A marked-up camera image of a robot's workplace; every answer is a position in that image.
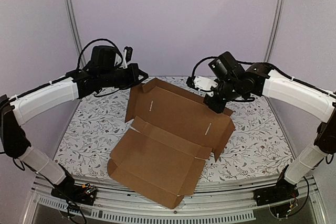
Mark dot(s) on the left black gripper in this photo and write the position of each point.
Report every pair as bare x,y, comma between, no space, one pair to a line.
135,71

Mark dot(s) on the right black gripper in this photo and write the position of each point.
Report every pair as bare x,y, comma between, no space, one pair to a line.
214,102

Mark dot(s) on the brown cardboard box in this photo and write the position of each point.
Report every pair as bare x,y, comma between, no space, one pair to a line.
172,135

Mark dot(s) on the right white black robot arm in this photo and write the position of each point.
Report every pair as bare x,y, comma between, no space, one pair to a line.
263,79

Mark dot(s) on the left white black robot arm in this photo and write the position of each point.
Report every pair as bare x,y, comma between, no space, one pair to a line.
108,68

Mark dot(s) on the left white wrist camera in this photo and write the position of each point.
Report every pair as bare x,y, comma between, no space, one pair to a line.
127,55

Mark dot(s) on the aluminium front rail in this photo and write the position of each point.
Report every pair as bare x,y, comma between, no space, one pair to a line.
216,202

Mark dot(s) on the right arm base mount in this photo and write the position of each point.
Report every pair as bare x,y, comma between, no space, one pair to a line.
281,191

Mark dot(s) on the left aluminium frame post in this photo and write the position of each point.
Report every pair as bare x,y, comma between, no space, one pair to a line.
73,25

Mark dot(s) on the aluminium frame post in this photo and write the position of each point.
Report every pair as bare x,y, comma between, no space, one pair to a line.
274,30
73,25

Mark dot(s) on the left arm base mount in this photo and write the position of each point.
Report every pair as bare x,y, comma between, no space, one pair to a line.
68,190

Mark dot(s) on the right aluminium frame post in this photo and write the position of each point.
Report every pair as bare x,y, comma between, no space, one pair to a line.
274,30

